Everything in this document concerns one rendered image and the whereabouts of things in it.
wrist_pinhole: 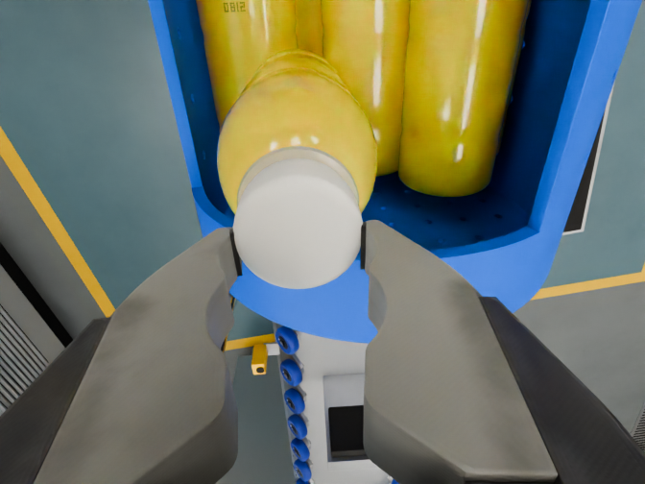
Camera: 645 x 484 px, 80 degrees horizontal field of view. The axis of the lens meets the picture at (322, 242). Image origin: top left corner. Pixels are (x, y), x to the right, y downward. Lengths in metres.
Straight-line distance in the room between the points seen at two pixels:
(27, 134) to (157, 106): 0.48
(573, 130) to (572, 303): 2.07
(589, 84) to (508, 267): 0.09
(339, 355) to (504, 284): 0.49
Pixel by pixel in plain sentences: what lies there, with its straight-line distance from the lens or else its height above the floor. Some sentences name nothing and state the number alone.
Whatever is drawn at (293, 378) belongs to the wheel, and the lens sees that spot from 0.66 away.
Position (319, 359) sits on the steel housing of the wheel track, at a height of 0.93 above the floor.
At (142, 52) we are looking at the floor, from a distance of 1.49.
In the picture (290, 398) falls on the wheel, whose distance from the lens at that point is 0.72.
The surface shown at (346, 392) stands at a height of 0.97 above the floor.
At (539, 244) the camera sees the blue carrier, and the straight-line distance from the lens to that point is 0.25.
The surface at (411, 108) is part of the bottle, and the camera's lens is 0.29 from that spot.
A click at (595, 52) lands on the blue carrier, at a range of 0.22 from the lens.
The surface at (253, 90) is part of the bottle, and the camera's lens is 0.17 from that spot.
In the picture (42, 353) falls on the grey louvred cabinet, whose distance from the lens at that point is 2.07.
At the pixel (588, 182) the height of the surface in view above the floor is 0.15.
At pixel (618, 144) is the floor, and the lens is 1.89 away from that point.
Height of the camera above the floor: 1.39
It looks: 58 degrees down
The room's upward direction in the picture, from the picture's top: 175 degrees clockwise
